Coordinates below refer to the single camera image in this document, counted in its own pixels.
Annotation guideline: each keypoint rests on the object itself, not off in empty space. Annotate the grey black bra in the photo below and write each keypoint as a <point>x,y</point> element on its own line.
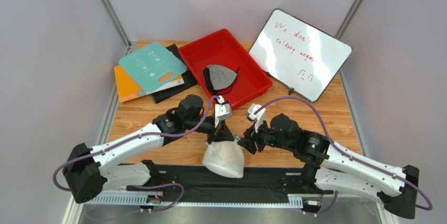
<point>219,79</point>

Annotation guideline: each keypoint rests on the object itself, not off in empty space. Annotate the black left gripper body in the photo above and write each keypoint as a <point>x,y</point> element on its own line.
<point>213,136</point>

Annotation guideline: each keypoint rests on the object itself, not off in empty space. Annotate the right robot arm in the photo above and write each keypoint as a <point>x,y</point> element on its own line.
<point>330,166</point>

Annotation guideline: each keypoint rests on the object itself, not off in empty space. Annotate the teal cutting board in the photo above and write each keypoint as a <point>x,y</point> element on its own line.
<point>152,66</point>

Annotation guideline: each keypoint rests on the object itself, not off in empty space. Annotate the white mesh laundry bag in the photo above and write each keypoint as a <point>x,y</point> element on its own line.
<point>224,158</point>

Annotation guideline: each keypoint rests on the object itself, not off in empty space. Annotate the white whiteboard with writing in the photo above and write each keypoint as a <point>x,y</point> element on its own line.
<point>299,55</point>

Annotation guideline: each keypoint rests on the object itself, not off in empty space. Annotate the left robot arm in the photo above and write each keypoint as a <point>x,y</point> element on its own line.
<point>92,170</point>

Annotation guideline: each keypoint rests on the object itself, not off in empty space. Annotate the orange folder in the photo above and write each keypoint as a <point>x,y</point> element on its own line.
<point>128,89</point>

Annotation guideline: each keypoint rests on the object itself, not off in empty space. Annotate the black folder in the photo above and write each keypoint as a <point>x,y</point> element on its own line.
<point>188,78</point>

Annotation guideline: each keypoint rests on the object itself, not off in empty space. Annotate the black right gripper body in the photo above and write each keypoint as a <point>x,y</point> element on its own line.
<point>253,138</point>

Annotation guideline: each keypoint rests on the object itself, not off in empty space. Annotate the red plastic tray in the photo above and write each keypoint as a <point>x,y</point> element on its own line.
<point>221,48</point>

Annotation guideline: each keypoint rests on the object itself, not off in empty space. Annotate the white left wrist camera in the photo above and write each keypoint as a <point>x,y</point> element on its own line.
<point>222,110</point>

